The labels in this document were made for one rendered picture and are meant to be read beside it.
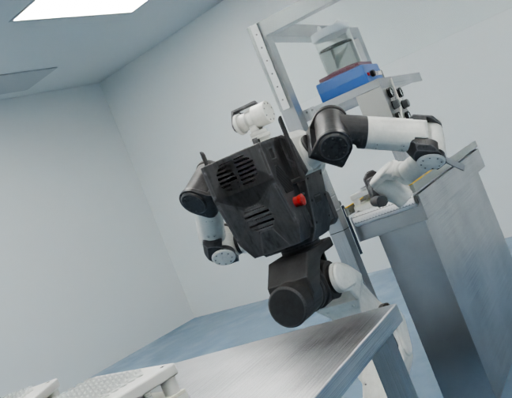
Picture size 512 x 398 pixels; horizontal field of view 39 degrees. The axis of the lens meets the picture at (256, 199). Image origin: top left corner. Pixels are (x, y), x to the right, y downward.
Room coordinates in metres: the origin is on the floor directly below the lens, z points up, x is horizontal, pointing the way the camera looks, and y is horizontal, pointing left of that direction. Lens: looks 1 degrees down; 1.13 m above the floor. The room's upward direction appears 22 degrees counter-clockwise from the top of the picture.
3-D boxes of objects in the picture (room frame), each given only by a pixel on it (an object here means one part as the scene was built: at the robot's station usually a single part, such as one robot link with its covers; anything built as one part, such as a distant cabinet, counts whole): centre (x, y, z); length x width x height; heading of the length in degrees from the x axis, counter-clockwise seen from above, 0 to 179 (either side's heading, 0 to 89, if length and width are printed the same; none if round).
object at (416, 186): (3.21, -0.86, 0.91); 1.32 x 0.02 x 0.03; 151
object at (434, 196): (3.28, -0.75, 0.83); 1.30 x 0.29 x 0.10; 151
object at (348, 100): (2.96, -0.55, 1.31); 0.62 x 0.38 x 0.04; 151
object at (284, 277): (1.99, -0.04, 0.83); 0.28 x 0.13 x 0.18; 151
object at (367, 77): (2.77, -0.51, 1.37); 0.21 x 0.20 x 0.09; 61
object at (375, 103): (2.71, -0.58, 1.20); 0.22 x 0.11 x 0.20; 151
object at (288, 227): (2.02, -0.05, 1.10); 0.34 x 0.30 x 0.36; 61
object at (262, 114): (2.07, -0.08, 1.30); 0.10 x 0.07 x 0.09; 61
